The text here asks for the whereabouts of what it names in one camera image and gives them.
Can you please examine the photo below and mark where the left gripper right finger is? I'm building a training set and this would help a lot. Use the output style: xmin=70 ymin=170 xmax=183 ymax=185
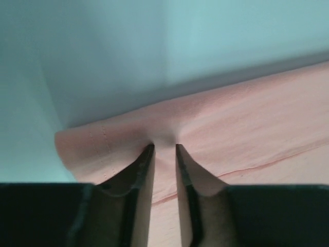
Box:
xmin=176 ymin=144 xmax=328 ymax=246

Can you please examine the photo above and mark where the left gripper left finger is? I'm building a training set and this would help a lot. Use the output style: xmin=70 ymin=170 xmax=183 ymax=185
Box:
xmin=1 ymin=144 xmax=155 ymax=246

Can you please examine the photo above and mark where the salmon pink t shirt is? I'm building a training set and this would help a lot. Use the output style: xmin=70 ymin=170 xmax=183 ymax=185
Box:
xmin=54 ymin=63 xmax=328 ymax=246

